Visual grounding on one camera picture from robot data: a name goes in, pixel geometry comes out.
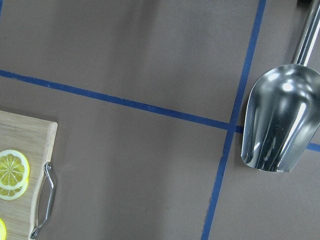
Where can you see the metal scoop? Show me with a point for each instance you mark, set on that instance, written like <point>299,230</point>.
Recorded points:
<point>283,108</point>

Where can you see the wooden cutting board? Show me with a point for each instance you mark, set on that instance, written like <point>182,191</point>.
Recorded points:
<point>35,139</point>

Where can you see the upper lemon slice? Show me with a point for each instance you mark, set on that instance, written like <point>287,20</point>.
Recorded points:
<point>14,169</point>

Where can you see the hidden lemon slice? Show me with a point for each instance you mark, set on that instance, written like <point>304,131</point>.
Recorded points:
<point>13,194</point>

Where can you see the lower lemon slice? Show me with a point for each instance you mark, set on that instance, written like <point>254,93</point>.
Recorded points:
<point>3,231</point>

